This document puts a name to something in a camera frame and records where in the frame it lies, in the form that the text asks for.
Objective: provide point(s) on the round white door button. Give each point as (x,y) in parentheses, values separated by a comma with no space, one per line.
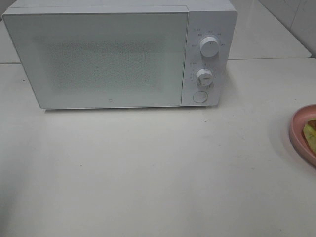
(200,97)

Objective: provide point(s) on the white dial knob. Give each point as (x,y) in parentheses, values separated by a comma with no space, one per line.
(209,46)
(205,77)

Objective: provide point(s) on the white microwave door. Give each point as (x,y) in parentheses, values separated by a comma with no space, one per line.
(76,61)

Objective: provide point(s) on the pink round plate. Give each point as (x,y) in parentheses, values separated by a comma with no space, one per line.
(296,135)

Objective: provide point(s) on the bread and lettuce sandwich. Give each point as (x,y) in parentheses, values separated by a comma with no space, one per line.
(309,132)

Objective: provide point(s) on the white microwave oven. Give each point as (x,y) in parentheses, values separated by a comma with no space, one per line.
(205,18)

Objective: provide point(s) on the white rear table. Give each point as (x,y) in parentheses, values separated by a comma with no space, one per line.
(259,35)

